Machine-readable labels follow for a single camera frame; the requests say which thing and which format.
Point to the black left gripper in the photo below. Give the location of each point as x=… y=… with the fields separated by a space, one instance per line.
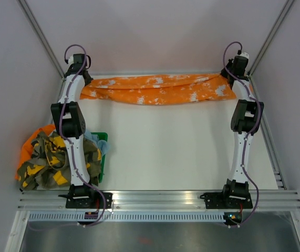
x=89 y=80

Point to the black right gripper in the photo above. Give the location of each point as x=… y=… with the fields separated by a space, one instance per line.
x=224 y=71

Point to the orange white tie-dye trousers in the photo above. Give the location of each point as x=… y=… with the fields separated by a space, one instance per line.
x=160 y=89

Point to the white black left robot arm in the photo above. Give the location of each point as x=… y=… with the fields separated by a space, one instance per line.
x=70 y=125

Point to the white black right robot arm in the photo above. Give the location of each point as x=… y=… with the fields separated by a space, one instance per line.
x=245 y=123

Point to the camouflage trousers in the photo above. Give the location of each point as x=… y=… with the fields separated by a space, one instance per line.
x=55 y=177

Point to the green plastic bin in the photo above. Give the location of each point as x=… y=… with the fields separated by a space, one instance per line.
x=103 y=157

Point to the orange garment in pile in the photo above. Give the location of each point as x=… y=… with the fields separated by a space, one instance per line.
x=39 y=152

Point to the left aluminium frame post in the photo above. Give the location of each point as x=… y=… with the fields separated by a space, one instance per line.
x=25 y=7

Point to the aluminium frame post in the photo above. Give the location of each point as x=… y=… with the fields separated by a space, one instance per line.
x=271 y=35
x=25 y=7

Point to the right aluminium frame post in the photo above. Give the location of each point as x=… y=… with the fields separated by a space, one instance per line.
x=271 y=35

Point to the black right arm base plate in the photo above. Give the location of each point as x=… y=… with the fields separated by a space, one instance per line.
x=216 y=200

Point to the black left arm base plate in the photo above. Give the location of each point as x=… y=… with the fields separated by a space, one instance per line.
x=90 y=202

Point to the aluminium mounting rail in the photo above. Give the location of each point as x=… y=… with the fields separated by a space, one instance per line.
x=158 y=201

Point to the white slotted cable duct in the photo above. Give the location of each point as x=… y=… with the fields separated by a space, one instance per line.
x=129 y=216

